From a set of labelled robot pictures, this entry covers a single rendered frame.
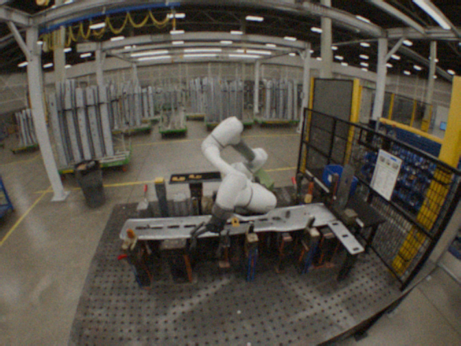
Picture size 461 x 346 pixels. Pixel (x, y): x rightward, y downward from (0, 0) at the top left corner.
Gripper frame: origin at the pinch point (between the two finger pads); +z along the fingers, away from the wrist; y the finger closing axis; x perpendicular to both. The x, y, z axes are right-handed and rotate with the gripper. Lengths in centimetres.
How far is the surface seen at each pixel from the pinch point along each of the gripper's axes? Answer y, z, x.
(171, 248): 14.7, 8.8, -6.8
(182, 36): 167, -298, -563
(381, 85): -321, -322, -257
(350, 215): -82, -40, -7
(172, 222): 16.4, 6.9, -32.6
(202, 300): -11.1, 34.4, -0.2
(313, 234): -54, -24, 0
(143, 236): 30.5, 16.1, -20.9
